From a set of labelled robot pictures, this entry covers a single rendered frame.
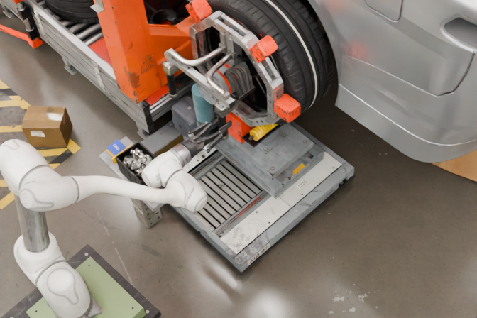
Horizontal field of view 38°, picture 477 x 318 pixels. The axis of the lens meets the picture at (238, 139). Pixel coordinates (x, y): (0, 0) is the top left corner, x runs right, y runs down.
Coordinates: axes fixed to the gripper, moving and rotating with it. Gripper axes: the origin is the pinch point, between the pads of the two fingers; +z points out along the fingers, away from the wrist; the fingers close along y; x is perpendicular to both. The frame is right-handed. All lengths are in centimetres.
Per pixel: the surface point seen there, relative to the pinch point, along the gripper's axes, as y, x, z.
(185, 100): -53, -42, 19
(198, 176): -33, -76, 5
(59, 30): -148, -44, 3
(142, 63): -60, -8, 2
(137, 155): -31.4, -25.9, -26.7
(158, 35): -62, 0, 15
